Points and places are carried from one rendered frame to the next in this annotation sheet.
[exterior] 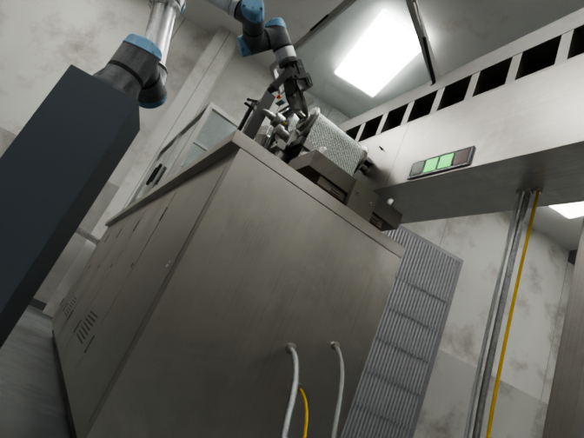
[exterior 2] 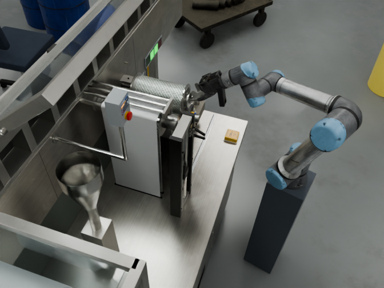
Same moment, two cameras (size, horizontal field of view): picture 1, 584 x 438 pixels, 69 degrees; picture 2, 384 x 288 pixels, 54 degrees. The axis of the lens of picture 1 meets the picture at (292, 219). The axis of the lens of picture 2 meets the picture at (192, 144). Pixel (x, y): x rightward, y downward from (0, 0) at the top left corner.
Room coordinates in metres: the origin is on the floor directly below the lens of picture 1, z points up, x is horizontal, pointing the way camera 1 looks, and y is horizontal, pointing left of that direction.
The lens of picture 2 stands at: (2.42, 1.04, 2.48)
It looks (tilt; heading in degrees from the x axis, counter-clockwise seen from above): 48 degrees down; 221
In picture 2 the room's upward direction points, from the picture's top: 3 degrees clockwise
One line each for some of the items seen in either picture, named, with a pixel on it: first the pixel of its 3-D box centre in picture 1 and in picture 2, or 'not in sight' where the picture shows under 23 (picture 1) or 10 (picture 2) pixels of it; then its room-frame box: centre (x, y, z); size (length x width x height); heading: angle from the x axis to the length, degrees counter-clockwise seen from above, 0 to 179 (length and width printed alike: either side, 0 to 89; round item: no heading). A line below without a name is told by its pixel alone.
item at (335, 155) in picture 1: (325, 167); not in sight; (1.41, -0.04, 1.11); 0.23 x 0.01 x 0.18; 115
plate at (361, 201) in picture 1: (361, 202); not in sight; (1.24, -0.18, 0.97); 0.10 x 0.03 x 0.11; 115
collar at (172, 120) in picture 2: (279, 122); (171, 122); (1.63, 0.22, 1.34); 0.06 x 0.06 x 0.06; 25
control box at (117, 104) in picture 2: (284, 96); (120, 108); (1.92, 0.30, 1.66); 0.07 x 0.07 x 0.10; 27
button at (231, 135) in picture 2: not in sight; (231, 135); (1.17, 0.24, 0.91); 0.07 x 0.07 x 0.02; 25
